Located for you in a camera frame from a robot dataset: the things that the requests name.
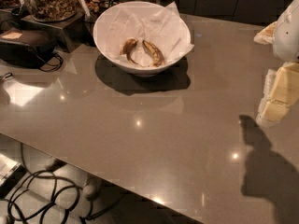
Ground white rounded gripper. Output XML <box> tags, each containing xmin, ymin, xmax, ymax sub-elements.
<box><xmin>253</xmin><ymin>0</ymin><xmax>299</xmax><ymax>127</ymax></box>

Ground white ceramic bowl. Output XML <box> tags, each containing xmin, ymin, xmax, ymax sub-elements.
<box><xmin>93</xmin><ymin>1</ymin><xmax>192</xmax><ymax>77</ymax></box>

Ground white paper napkin liner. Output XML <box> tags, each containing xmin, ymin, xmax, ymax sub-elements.
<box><xmin>107</xmin><ymin>1</ymin><xmax>195</xmax><ymax>68</ymax></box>

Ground white label tag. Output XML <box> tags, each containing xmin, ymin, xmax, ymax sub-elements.
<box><xmin>79</xmin><ymin>0</ymin><xmax>91</xmax><ymax>18</ymax></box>

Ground dark metal stand box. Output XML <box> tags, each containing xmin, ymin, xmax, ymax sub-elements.
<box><xmin>21</xmin><ymin>9</ymin><xmax>89</xmax><ymax>53</ymax></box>

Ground grey box on floor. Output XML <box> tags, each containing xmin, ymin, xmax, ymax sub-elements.
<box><xmin>0</xmin><ymin>154</ymin><xmax>26</xmax><ymax>198</ymax></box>

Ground black device with cable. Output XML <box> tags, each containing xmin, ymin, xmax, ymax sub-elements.
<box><xmin>0</xmin><ymin>28</ymin><xmax>64</xmax><ymax>72</ymax></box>

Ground black cables on floor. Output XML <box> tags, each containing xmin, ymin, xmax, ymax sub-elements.
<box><xmin>7</xmin><ymin>142</ymin><xmax>125</xmax><ymax>224</ymax></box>

